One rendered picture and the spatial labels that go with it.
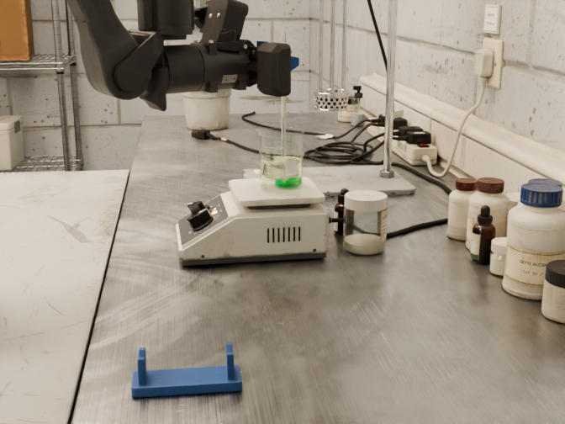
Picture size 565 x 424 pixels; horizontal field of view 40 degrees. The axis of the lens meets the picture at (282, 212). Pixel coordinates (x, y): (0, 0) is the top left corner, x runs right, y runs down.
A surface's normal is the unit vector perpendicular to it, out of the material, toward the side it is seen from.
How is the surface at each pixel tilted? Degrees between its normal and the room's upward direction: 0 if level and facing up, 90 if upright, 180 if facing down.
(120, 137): 90
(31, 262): 0
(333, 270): 0
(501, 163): 90
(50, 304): 0
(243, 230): 90
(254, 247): 90
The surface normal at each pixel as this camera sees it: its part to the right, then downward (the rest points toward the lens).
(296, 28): 0.13, 0.27
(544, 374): 0.00, -0.96
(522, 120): -0.99, 0.04
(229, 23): 0.57, 0.18
